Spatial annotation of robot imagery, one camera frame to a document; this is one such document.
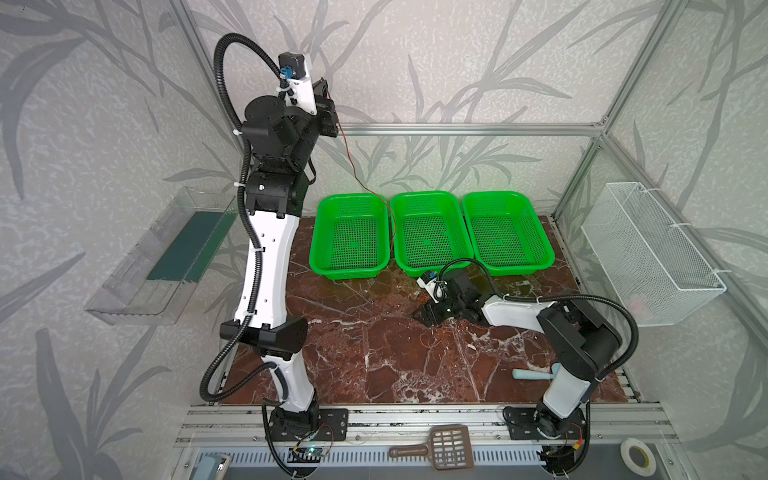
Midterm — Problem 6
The grey device with screen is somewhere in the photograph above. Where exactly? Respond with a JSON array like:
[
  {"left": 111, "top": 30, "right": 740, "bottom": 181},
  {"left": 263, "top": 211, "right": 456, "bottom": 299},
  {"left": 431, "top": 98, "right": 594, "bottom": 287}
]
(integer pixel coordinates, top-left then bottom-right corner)
[{"left": 191, "top": 453, "right": 232, "bottom": 480}]

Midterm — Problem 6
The left green plastic basket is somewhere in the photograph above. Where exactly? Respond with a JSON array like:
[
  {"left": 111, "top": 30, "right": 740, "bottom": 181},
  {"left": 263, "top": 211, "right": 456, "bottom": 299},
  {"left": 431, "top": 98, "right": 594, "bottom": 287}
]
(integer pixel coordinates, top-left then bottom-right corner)
[{"left": 309, "top": 193, "right": 391, "bottom": 281}]

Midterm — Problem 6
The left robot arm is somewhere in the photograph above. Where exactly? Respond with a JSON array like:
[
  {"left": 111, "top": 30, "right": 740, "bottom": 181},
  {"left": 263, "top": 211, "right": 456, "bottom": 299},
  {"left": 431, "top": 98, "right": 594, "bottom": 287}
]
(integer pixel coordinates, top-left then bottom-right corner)
[{"left": 199, "top": 33, "right": 340, "bottom": 429}]

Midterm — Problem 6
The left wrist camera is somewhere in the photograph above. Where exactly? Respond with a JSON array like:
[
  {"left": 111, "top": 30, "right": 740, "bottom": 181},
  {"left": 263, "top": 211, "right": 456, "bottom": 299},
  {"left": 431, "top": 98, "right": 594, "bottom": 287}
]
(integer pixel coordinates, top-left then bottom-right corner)
[{"left": 278, "top": 52, "right": 317, "bottom": 115}]

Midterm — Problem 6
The orange cable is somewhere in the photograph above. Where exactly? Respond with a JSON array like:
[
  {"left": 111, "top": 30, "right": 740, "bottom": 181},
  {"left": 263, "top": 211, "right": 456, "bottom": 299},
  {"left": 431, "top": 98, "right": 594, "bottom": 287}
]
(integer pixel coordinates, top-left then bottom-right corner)
[{"left": 416, "top": 323, "right": 466, "bottom": 367}]

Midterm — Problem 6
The light blue plastic scoop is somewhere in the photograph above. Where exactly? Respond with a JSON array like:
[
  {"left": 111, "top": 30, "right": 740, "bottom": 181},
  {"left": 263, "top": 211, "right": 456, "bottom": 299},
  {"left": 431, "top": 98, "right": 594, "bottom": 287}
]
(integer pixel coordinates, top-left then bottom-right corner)
[{"left": 512, "top": 363, "right": 561, "bottom": 381}]

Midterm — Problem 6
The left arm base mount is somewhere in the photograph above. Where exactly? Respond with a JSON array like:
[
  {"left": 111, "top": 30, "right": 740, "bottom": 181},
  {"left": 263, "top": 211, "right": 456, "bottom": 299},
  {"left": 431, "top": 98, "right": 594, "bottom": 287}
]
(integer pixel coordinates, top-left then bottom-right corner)
[{"left": 267, "top": 408, "right": 349, "bottom": 442}]

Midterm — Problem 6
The green plastic basket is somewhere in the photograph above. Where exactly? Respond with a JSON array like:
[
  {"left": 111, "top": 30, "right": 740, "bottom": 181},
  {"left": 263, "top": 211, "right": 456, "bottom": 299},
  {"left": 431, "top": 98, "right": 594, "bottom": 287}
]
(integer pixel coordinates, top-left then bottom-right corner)
[
  {"left": 461, "top": 191, "right": 555, "bottom": 276},
  {"left": 390, "top": 191, "right": 474, "bottom": 278},
  {"left": 309, "top": 193, "right": 391, "bottom": 281}
]

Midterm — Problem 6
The middle green plastic basket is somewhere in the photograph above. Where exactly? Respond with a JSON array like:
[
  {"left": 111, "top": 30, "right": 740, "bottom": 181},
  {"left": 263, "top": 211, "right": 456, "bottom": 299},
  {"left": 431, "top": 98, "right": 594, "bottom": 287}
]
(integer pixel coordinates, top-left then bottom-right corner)
[{"left": 390, "top": 191, "right": 474, "bottom": 278}]

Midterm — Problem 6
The aluminium rail base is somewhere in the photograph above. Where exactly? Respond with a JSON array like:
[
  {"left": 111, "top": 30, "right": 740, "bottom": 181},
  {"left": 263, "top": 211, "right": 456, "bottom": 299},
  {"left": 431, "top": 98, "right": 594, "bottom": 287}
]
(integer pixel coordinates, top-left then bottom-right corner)
[{"left": 174, "top": 403, "right": 679, "bottom": 448}]

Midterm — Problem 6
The brown slotted spatula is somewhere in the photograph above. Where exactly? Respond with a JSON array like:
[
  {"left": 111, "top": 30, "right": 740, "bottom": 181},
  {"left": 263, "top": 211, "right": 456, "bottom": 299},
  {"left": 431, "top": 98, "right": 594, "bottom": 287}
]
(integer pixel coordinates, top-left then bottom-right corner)
[{"left": 388, "top": 425, "right": 475, "bottom": 471}]

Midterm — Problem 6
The green circuit board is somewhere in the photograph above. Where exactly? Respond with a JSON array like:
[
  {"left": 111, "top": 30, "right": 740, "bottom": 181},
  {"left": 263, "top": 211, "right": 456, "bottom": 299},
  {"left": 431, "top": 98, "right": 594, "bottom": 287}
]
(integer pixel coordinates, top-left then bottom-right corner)
[{"left": 288, "top": 445, "right": 331, "bottom": 464}]

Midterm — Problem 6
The white wire mesh basket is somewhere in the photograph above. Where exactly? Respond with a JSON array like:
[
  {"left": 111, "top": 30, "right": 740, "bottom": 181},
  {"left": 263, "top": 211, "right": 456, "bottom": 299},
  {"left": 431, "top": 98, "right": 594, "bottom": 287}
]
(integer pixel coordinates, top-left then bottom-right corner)
[{"left": 582, "top": 182, "right": 727, "bottom": 327}]

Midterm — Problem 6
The white tape roll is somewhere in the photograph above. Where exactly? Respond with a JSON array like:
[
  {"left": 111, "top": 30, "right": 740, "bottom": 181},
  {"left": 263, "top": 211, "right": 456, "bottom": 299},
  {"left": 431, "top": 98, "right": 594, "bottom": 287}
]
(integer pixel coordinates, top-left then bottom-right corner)
[{"left": 620, "top": 438, "right": 657, "bottom": 478}]

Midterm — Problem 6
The clear acrylic wall shelf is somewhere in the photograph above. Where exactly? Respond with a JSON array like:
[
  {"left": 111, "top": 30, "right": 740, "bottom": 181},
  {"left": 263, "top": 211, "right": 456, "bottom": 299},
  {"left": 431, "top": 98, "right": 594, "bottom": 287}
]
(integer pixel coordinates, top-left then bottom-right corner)
[{"left": 85, "top": 187, "right": 237, "bottom": 326}]

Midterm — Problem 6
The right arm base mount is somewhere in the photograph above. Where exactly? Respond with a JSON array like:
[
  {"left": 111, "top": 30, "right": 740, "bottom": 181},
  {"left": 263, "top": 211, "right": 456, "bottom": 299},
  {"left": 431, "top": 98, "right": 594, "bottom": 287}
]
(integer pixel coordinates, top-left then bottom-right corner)
[{"left": 502, "top": 402, "right": 586, "bottom": 441}]

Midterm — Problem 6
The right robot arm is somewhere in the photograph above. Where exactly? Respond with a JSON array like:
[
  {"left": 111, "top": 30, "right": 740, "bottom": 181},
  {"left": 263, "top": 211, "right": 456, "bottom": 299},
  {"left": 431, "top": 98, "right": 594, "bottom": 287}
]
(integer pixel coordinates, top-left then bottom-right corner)
[{"left": 413, "top": 258, "right": 640, "bottom": 440}]

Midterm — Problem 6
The red cable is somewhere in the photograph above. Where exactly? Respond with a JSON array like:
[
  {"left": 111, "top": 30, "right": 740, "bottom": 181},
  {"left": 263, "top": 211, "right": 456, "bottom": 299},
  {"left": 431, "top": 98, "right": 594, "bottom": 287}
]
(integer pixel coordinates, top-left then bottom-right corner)
[{"left": 326, "top": 77, "right": 400, "bottom": 256}]

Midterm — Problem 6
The right green plastic basket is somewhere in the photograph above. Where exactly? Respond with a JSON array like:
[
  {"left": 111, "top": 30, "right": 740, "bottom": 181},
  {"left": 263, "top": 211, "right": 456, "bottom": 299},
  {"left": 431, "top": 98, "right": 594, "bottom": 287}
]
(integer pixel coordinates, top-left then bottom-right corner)
[{"left": 461, "top": 191, "right": 555, "bottom": 276}]

